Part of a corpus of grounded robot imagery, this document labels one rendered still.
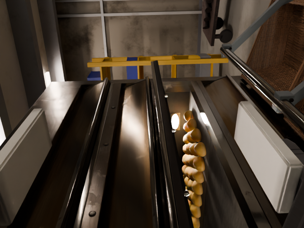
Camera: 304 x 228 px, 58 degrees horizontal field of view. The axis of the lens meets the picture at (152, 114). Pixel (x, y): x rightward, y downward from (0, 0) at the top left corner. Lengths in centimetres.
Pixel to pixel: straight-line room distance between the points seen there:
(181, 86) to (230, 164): 88
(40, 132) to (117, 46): 708
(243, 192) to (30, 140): 85
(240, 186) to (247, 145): 81
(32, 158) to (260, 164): 13
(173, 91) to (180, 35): 547
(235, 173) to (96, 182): 49
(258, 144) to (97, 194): 82
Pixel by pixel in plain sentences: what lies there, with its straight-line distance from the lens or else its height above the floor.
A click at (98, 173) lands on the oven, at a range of 103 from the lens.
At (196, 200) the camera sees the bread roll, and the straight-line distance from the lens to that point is 165.
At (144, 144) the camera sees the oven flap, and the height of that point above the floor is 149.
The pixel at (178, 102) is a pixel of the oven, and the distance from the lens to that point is 187.
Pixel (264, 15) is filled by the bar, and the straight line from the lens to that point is 116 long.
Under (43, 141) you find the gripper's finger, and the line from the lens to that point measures 19.
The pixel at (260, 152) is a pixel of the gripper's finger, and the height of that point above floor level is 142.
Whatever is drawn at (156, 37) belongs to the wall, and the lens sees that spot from 721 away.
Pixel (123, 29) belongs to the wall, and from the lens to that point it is 719.
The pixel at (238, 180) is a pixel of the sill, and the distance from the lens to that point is 101.
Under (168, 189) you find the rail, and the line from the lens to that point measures 73.
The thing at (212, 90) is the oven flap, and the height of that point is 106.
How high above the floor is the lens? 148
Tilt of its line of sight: 1 degrees down
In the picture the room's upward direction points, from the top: 92 degrees counter-clockwise
